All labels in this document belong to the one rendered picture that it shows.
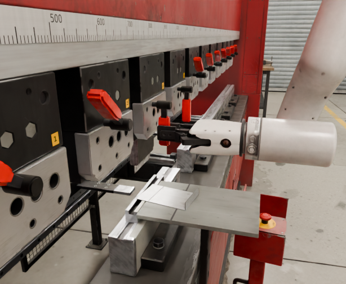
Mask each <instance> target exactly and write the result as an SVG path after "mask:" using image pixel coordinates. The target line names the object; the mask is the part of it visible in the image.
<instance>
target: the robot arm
mask: <svg viewBox="0 0 346 284"><path fill-rule="evenodd" d="M345 76H346V0H322V2H321V5H320V7H319V10H318V12H317V15H316V18H315V20H314V23H313V25H312V28H311V30H310V33H309V36H308V38H307V41H306V43H305V46H304V49H303V52H302V54H301V57H300V59H299V62H298V64H297V66H296V69H295V71H294V73H293V75H292V78H291V81H290V83H289V86H288V88H287V90H286V93H285V96H284V98H283V101H282V104H281V106H280V109H279V112H278V114H277V117H276V118H261V117H249V118H248V122H246V119H242V123H239V122H231V121H221V120H214V119H200V120H198V121H197V122H196V123H194V124H190V123H181V124H180V123H173V122H170V126H163V125H158V126H157V140H160V141H173V142H176V143H181V144H182V145H191V146H190V148H189V152H190V153H192V154H206V155H219V156H230V155H239V156H240V157H242V155H243V154H245V159H250V160H256V161H268V162H279V163H290V164H296V165H307V166H318V167H329V166H330V165H331V164H332V162H333V160H334V158H335V153H336V147H337V131H336V127H335V125H334V124H333V123H332V122H322V121H317V120H318V118H319V116H320V114H321V112H322V110H323V108H324V107H325V105H326V103H327V102H328V100H329V98H330V97H331V95H332V94H333V92H334V91H335V90H336V88H337V87H338V86H339V85H340V83H341V82H342V81H343V79H344V78H345ZM260 127H261V128H260ZM259 139H260V140H259ZM258 151H259V152H258Z"/></svg>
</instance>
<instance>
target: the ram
mask: <svg viewBox="0 0 346 284"><path fill-rule="evenodd" d="M241 4H242V0H0V5H8V6H18V7H27V8H37V9H43V10H53V11H62V12H72V13H78V14H88V15H98V16H107V17H117V18H123V19H133V20H143V21H153V22H159V23H169V24H179V25H188V26H198V27H204V28H214V29H224V30H233V31H239V30H240V21H241ZM237 39H239V35H232V36H215V37H185V38H155V39H124V40H108V41H78V42H47V43H17V44H1V45H0V80H2V79H9V78H15V77H22V76H28V75H32V74H38V73H45V72H51V71H55V70H62V69H68V68H74V67H78V66H85V65H91V64H97V63H104V62H108V61H115V60H121V59H127V58H131V57H138V56H144V55H150V54H157V53H161V52H167V51H173V50H180V49H184V48H190V47H197V46H203V45H209V44H213V43H220V42H226V41H232V40H237Z"/></svg>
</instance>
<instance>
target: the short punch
mask: <svg viewBox="0 0 346 284"><path fill-rule="evenodd" d="M152 150H153V135H152V136H151V137H150V138H148V139H147V140H145V139H136V140H135V141H134V143H133V146H132V150H131V154H130V165H133V166H134V173H136V172H137V171H138V170H139V168H140V167H141V166H142V165H143V164H144V163H145V162H146V161H147V160H148V159H149V158H150V152H151V151H152Z"/></svg>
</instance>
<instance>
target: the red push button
mask: <svg viewBox="0 0 346 284"><path fill-rule="evenodd" d="M259 218H260V219H261V222H262V223H263V224H268V221H269V220H270V219H271V218H272V217H271V215H270V214H267V213H261V214H260V217H259Z"/></svg>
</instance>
